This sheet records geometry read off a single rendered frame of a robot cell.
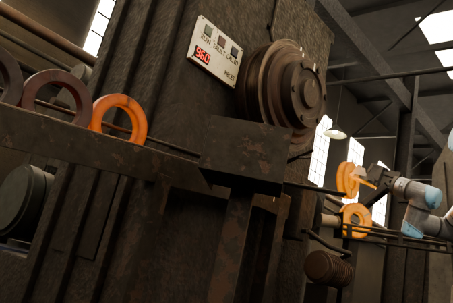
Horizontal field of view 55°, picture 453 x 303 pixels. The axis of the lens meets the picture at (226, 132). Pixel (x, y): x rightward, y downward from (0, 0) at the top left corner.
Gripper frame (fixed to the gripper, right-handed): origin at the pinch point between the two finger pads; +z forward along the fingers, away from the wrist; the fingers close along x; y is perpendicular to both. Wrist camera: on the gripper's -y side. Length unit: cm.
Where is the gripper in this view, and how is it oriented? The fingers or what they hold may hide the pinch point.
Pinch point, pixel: (348, 175)
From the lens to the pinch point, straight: 183.4
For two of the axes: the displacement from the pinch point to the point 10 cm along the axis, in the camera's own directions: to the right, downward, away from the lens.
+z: -6.6, -2.2, 7.2
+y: 4.3, -8.9, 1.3
